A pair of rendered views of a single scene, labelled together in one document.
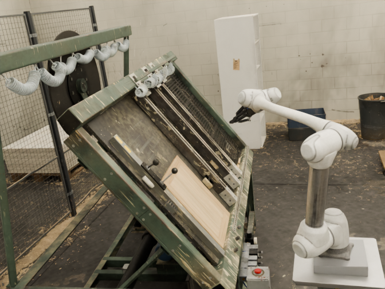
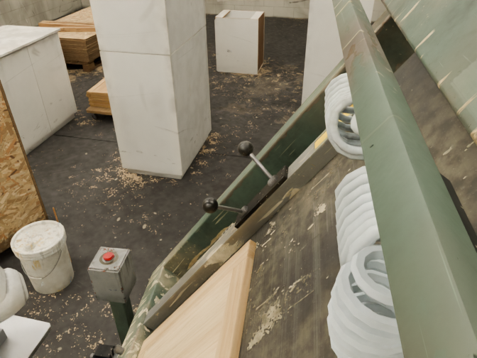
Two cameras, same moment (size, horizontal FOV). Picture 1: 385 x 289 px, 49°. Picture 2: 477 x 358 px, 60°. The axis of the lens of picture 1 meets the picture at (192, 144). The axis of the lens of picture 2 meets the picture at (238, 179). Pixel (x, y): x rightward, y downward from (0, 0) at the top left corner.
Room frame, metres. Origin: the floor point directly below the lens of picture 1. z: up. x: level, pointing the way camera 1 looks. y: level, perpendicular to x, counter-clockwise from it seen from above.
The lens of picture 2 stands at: (3.03, 0.13, 2.02)
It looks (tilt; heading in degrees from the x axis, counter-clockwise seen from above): 34 degrees down; 176
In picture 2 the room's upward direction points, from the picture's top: 1 degrees counter-clockwise
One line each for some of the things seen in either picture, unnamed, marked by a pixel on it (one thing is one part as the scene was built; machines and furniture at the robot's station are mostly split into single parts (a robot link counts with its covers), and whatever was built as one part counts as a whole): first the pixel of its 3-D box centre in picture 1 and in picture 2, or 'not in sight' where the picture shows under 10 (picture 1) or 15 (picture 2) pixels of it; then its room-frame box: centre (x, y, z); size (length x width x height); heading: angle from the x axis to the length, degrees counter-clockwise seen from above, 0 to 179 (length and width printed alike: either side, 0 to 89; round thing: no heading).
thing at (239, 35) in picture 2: not in sight; (240, 42); (-2.72, 0.61, 0.36); 0.58 x 0.45 x 0.72; 72
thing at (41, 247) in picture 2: not in sight; (45, 251); (1.09, -0.92, 0.24); 0.32 x 0.30 x 0.47; 162
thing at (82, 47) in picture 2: not in sight; (99, 30); (-4.08, -1.58, 0.23); 2.45 x 1.03 x 0.45; 162
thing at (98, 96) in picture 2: not in sight; (118, 98); (-1.42, -0.88, 0.15); 0.61 x 0.52 x 0.31; 162
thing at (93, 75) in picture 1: (80, 85); not in sight; (3.10, 0.77, 1.85); 0.80 x 0.06 x 0.80; 167
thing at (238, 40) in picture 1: (242, 82); not in sight; (6.67, -0.91, 1.03); 0.61 x 0.58 x 2.05; 162
